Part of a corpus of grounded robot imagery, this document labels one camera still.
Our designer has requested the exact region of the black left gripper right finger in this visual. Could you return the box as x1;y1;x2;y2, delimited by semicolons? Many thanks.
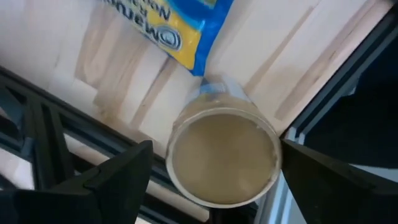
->
281;139;398;224

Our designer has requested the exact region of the tan lid jar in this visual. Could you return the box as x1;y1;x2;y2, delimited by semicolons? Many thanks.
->
164;74;283;209

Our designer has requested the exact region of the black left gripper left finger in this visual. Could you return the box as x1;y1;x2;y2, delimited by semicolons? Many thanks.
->
0;139;154;224

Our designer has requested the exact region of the blue yellow ramen packet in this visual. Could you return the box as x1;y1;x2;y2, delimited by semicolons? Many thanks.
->
99;0;234;77

